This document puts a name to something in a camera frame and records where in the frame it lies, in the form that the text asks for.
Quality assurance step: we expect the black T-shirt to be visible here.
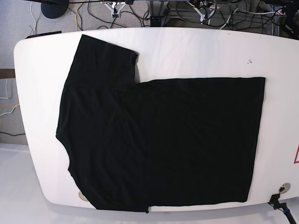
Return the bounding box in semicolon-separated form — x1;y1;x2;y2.
56;35;266;212

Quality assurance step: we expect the black central column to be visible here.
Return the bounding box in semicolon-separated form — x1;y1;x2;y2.
147;0;169;27

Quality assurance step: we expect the table grommet hole left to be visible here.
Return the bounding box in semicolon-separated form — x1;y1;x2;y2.
78;191;88;202

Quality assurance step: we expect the table grommet hole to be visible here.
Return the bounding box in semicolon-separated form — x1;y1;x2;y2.
278;183;291;194
78;191;88;202

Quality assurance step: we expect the round blue-grey stand base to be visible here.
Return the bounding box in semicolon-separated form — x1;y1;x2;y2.
41;0;69;19

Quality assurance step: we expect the red warning sticker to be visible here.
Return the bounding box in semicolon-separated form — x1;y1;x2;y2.
294;147;299;164

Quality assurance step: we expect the table grommet hole right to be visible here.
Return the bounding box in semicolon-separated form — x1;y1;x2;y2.
278;183;291;194

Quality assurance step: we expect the yellow cable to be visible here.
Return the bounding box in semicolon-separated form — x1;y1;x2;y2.
75;0;87;32

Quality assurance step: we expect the white cable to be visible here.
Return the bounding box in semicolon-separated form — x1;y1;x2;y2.
29;2;38;33

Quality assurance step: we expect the black clamp with cable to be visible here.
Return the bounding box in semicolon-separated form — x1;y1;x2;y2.
268;194;297;224

